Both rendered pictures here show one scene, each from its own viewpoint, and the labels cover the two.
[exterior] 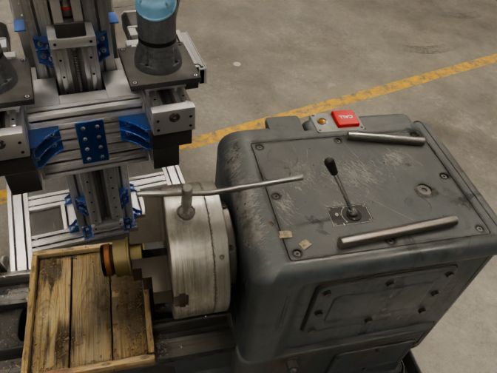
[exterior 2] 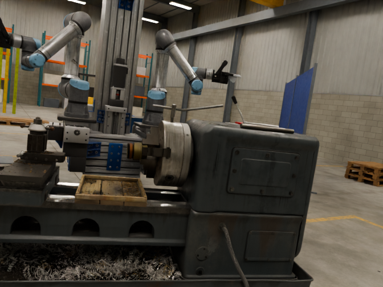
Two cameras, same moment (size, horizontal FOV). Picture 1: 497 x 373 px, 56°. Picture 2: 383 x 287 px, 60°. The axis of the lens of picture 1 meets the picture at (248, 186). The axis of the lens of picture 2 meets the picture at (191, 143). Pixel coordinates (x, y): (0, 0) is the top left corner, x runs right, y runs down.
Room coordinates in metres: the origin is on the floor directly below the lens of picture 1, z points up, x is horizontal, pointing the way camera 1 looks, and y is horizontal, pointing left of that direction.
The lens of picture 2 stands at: (-0.94, -0.11, 1.33)
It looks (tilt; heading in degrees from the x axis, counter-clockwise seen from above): 7 degrees down; 4
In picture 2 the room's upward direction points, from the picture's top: 7 degrees clockwise
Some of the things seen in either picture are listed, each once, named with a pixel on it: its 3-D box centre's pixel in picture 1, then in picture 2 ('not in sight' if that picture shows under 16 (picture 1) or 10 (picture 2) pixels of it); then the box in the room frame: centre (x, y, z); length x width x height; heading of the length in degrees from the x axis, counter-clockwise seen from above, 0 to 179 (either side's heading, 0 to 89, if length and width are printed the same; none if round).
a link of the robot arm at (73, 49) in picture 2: not in sight; (72, 56); (1.16, 0.89, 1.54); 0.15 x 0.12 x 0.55; 48
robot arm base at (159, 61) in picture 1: (157, 48); (153, 117); (1.30, 0.35, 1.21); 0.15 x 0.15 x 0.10
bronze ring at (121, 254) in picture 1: (123, 257); (137, 151); (0.60, 0.27, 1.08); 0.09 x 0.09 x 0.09; 20
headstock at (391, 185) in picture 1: (337, 228); (242, 163); (0.80, -0.25, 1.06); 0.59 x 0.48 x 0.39; 109
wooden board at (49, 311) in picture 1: (90, 305); (111, 189); (0.57, 0.36, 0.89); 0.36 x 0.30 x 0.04; 19
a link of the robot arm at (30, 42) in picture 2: not in sight; (29, 44); (0.97, 1.06, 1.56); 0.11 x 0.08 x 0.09; 138
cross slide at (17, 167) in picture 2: not in sight; (31, 169); (0.47, 0.71, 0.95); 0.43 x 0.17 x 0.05; 19
